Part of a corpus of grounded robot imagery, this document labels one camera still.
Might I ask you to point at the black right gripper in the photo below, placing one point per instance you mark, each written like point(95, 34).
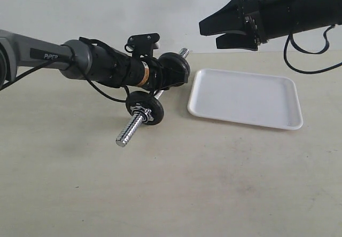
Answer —
point(241, 24)

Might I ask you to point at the white plastic tray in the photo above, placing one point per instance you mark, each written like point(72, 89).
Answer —
point(246, 98)

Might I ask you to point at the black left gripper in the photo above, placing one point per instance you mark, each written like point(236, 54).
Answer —
point(162, 78)

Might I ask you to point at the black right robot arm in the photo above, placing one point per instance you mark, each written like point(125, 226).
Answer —
point(284, 17)

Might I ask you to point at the chrome spinlock collar nut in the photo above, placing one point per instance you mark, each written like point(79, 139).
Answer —
point(145, 112)

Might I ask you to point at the chrome dumbbell bar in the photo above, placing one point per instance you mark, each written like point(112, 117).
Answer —
point(136, 120)

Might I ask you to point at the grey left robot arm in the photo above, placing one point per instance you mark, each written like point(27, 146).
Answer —
point(94, 60)

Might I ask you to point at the black weight plate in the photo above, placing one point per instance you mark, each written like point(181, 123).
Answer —
point(148, 101)
point(162, 60)
point(177, 62)

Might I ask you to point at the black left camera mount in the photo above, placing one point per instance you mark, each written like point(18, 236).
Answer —
point(142, 45)

